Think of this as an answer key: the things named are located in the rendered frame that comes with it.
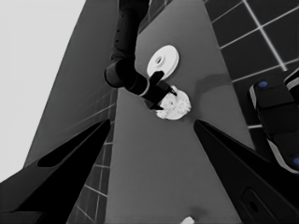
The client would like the white round pinned carrier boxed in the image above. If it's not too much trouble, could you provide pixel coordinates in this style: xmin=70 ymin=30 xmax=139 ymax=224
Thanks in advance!
xmin=155 ymin=89 xmax=192 ymax=121

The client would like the large thick white disc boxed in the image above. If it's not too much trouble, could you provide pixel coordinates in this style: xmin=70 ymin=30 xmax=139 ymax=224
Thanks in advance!
xmin=146 ymin=44 xmax=180 ymax=81

